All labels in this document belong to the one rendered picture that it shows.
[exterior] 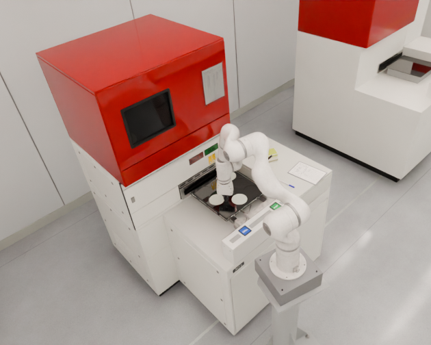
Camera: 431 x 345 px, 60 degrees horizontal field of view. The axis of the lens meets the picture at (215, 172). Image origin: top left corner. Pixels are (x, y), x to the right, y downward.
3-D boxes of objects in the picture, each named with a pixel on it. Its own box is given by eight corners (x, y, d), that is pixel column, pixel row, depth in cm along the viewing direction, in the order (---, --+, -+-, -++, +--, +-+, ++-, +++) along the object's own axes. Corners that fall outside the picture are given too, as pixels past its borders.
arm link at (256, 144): (281, 236, 176) (308, 221, 181) (290, 232, 165) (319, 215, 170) (229, 146, 186) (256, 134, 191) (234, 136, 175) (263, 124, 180)
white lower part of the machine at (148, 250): (115, 250, 334) (86, 181, 281) (187, 202, 372) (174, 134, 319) (160, 302, 290) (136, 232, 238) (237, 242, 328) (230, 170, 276)
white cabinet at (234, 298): (180, 286, 300) (161, 215, 248) (263, 221, 345) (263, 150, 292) (235, 343, 261) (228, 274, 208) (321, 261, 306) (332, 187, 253)
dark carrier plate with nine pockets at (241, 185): (191, 192, 250) (191, 192, 250) (229, 168, 266) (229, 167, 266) (226, 219, 229) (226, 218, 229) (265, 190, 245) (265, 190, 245)
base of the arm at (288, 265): (314, 266, 194) (315, 244, 182) (286, 287, 187) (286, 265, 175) (289, 244, 207) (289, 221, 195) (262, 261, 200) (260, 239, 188)
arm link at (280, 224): (305, 244, 183) (307, 211, 167) (274, 262, 177) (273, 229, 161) (289, 228, 191) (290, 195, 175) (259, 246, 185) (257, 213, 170)
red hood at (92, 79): (69, 137, 255) (34, 53, 217) (165, 92, 292) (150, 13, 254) (126, 188, 209) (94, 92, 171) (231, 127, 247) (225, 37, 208)
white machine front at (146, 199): (134, 229, 240) (118, 183, 214) (228, 169, 277) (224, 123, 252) (137, 232, 238) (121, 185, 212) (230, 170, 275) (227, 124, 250)
